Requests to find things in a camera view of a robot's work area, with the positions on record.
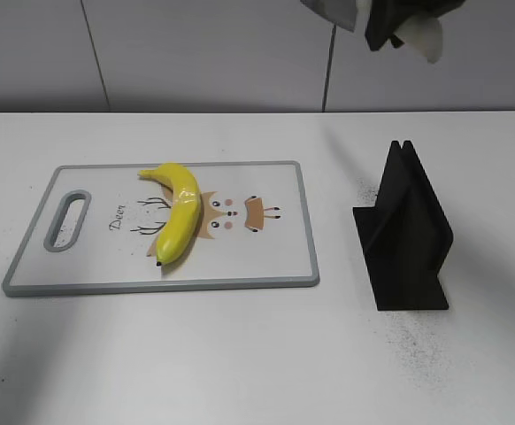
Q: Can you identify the white-handled kitchen knife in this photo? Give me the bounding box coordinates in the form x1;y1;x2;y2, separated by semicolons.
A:
303;1;443;64

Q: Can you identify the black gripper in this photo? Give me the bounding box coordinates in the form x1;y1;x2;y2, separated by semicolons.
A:
365;0;465;50

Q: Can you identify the yellow plastic banana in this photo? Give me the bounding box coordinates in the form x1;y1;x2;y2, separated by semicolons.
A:
138;163;202;267

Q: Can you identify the black knife stand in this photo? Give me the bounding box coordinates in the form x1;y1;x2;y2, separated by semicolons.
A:
352;140;453;311

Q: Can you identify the white deer cutting board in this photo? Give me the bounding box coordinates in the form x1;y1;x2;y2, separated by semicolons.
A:
3;161;319;297

